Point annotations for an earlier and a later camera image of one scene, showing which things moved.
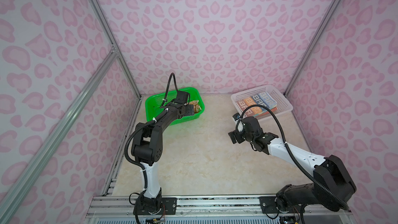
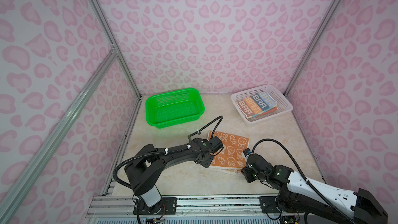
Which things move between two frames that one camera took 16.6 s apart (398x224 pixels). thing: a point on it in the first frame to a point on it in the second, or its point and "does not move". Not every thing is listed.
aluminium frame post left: (105, 25) does not move
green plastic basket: (153, 104) does not move
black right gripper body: (239, 136) to (250, 176)
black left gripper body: (189, 111) to (208, 164)
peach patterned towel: (197, 108) to (232, 158)
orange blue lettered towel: (263, 99) does not move
